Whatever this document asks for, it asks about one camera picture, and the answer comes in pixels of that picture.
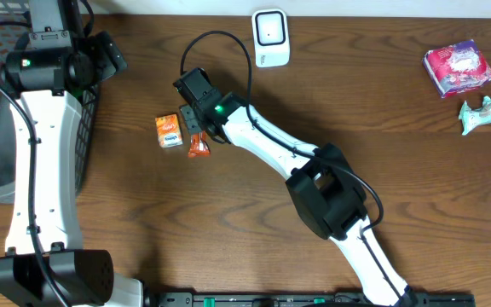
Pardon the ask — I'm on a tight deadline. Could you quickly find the orange red snack bar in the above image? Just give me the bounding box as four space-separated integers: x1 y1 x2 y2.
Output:
188 131 211 158

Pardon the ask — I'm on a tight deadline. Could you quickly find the small orange box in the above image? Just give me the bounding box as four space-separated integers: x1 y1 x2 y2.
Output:
155 114 182 148

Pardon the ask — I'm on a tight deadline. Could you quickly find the purple snack packet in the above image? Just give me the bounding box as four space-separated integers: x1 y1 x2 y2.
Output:
422 39 491 98

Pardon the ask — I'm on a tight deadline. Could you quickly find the teal snack wrapper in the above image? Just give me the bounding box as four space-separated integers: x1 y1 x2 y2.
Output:
458 96 491 136

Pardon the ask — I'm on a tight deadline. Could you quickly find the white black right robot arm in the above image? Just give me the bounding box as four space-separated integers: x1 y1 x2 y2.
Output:
174 68 417 306

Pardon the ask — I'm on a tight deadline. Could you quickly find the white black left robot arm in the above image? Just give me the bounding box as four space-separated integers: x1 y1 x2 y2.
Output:
0 1 150 307

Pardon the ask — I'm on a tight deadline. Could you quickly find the black left camera cable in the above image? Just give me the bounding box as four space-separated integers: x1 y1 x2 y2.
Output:
0 20 74 307

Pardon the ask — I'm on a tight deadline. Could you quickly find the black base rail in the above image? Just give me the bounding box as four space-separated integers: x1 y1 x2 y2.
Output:
142 292 476 307

